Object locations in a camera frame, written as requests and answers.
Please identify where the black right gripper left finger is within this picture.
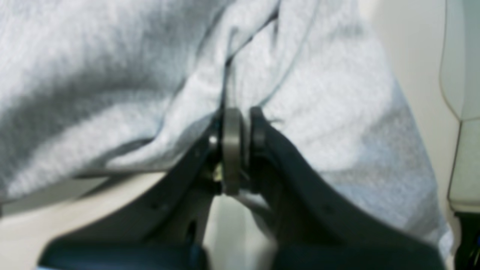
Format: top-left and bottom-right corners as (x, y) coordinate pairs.
(37, 109), (242, 270)

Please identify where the grey t-shirt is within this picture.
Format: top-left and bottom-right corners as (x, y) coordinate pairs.
(0, 0), (453, 257)

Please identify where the green glass partition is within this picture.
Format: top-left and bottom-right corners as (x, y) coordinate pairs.
(440, 0), (480, 213)

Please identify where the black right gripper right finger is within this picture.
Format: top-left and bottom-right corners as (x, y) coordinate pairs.
(244, 106), (445, 270)

